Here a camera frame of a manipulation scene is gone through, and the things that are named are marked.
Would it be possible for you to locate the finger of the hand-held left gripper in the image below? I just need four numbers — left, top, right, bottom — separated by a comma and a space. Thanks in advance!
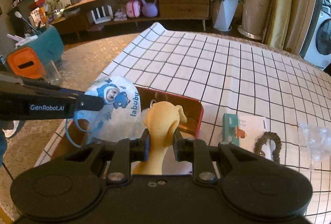
61, 89, 104, 112

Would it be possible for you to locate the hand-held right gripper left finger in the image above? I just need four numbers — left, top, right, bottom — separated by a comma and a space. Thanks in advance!
63, 129, 151, 183

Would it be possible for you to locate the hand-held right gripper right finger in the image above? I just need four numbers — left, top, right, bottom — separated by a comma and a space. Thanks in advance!
173, 130, 261, 183

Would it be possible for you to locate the yellow rubber chicken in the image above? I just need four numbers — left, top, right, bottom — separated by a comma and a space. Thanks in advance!
132, 101, 188, 175

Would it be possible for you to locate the blue cartoon face mask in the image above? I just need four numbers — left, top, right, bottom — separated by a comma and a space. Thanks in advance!
66, 75, 143, 148

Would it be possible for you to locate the red tin box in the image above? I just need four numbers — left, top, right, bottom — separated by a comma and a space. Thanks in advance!
52, 86, 205, 175

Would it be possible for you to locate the clear plastic cup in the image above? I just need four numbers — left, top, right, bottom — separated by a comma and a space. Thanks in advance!
44, 60, 62, 85

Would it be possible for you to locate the orange plastic container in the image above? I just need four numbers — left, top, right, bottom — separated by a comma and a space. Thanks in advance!
7, 47, 46, 79

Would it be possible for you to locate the white teal tissue packet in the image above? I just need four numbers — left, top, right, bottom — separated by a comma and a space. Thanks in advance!
222, 113, 271, 151

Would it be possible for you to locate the white router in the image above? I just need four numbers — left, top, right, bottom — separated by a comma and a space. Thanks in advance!
90, 6, 114, 24

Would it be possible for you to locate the orange snack box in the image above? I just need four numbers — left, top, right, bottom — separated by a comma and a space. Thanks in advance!
30, 7, 47, 28

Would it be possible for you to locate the white black checkered tablecloth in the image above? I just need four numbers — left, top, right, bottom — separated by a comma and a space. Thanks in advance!
34, 22, 331, 217

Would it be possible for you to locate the small pink white toy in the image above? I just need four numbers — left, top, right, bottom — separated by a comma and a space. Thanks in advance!
114, 8, 128, 21

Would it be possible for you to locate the brown hair scrunchie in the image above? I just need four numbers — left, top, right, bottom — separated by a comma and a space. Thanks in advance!
254, 131, 283, 164

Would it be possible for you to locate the pink toy case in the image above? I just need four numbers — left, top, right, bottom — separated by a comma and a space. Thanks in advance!
126, 0, 142, 18

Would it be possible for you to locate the purple kettlebell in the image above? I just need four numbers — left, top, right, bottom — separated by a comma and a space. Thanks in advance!
141, 0, 159, 17

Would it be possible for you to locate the wooden sideboard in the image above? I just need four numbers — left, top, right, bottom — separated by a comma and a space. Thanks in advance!
50, 0, 211, 33

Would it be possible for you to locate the clear plastic bag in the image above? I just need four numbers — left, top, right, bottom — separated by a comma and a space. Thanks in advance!
297, 121, 331, 171

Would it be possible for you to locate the white planter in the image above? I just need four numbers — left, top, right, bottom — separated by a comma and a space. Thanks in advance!
212, 0, 240, 31

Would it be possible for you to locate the white washing machine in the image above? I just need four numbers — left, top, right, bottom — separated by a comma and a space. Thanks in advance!
299, 0, 331, 71

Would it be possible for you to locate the beige curtain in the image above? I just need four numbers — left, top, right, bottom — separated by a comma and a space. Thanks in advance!
264, 0, 322, 52

